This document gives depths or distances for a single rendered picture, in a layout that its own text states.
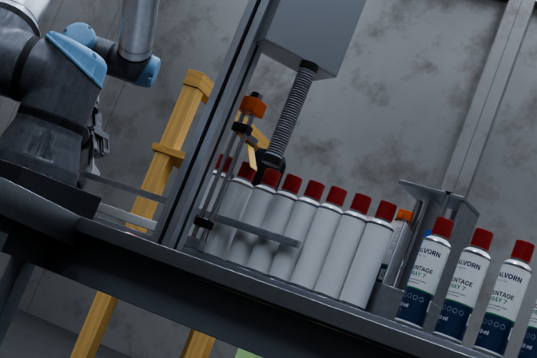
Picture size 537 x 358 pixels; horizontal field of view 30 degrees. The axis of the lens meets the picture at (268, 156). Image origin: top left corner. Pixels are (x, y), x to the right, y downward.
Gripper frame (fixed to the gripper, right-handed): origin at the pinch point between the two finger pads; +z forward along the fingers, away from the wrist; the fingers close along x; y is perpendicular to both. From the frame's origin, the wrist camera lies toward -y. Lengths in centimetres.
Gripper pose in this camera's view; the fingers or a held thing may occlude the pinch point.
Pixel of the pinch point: (78, 184)
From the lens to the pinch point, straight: 223.5
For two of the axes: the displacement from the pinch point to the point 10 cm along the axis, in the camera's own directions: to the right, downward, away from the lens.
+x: -8.9, 2.6, 3.6
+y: 4.4, 3.3, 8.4
